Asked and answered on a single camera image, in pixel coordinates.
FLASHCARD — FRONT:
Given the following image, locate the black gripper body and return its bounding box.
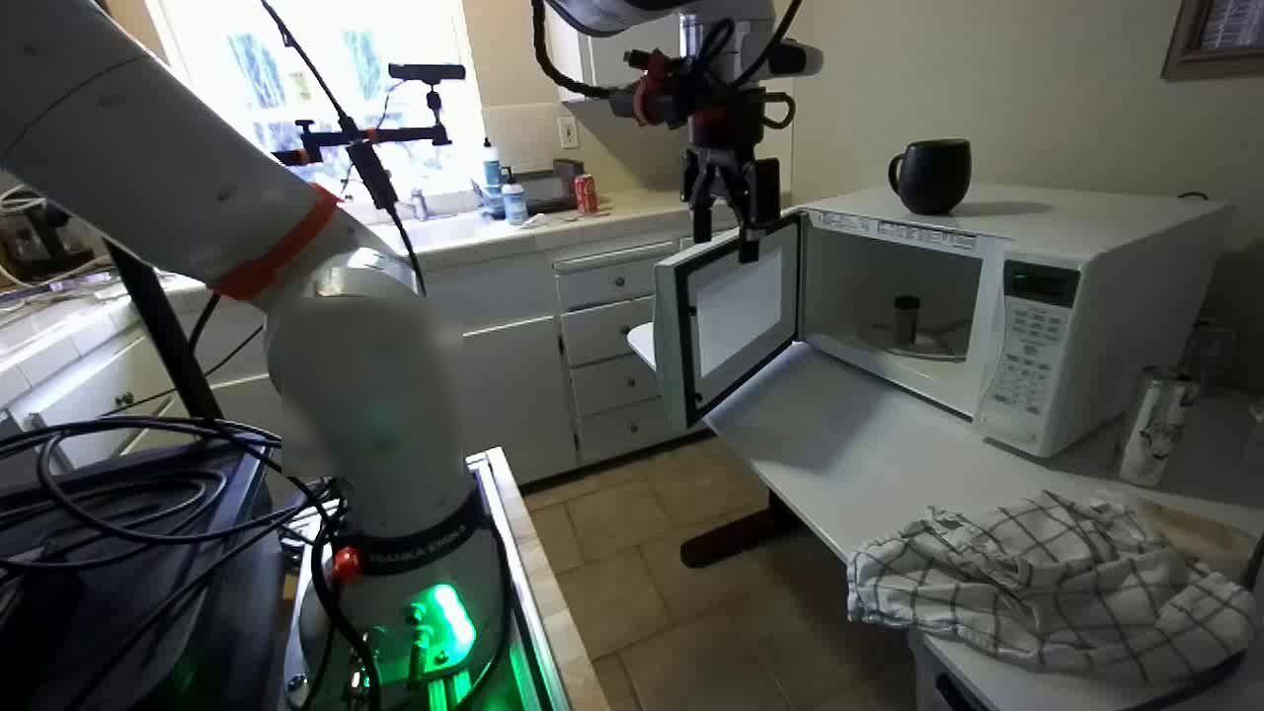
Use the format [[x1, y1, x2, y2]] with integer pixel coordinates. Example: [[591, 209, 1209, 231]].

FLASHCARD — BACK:
[[679, 77, 781, 175]]

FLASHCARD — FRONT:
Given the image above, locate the dark clear bottle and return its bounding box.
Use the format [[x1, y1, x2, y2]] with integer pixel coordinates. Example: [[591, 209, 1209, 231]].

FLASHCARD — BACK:
[[889, 291, 923, 351]]

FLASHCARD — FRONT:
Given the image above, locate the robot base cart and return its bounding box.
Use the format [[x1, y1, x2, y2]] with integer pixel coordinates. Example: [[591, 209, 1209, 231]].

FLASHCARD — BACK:
[[279, 447, 616, 711]]

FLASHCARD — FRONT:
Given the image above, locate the white microwave door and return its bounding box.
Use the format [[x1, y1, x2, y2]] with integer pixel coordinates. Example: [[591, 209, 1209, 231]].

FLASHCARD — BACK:
[[650, 214, 805, 435]]

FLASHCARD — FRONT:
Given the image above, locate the blue bottle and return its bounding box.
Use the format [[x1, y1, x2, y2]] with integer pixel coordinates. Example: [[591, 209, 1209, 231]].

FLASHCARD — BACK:
[[477, 138, 508, 221]]

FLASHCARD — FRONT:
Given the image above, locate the white microwave oven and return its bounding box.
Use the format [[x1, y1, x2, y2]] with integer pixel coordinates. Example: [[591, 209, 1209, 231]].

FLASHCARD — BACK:
[[650, 180, 1238, 464]]

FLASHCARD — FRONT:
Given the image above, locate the black mug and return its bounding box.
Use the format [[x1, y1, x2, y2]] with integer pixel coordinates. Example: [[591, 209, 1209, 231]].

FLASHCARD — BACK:
[[885, 133, 974, 218]]

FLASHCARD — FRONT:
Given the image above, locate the white kitchen cabinet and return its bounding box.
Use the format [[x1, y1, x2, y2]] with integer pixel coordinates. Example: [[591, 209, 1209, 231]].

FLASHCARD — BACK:
[[209, 192, 743, 487]]

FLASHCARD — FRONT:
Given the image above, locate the white table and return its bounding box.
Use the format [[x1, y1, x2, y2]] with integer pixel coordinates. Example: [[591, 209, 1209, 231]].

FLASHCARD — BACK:
[[623, 319, 1264, 711]]

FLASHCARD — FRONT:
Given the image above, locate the black table foot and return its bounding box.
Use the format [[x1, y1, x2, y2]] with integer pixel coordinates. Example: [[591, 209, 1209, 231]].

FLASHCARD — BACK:
[[679, 504, 808, 574]]

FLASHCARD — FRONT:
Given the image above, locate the bright window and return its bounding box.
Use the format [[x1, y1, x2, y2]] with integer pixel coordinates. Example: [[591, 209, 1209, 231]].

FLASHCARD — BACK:
[[144, 0, 490, 209]]

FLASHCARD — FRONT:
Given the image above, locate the checkered white dish cloth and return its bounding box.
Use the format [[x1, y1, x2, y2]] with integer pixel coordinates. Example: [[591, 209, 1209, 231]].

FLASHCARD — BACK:
[[845, 488, 1261, 686]]

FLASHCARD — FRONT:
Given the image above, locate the black tripod pole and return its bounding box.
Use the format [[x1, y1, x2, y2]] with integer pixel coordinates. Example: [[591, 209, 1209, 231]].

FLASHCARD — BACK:
[[103, 239, 229, 426]]

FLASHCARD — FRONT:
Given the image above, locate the black equipment box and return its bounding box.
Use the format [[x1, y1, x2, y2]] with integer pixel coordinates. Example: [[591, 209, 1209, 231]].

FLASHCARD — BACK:
[[0, 429, 292, 711]]

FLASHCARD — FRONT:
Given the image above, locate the black stereo camera bar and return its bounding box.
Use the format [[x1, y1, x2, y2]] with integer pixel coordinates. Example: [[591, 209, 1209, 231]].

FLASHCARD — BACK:
[[385, 60, 471, 88]]

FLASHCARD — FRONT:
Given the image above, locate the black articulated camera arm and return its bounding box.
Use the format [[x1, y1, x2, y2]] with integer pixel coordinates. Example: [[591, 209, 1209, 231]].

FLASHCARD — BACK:
[[267, 77, 460, 171]]

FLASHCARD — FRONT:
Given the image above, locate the brown picture frame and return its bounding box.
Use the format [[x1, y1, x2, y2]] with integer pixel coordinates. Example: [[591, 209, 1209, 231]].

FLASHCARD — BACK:
[[1163, 0, 1264, 82]]

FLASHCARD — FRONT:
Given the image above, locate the black cable bundle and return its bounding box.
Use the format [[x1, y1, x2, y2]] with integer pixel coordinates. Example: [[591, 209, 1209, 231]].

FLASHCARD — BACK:
[[0, 416, 348, 711]]

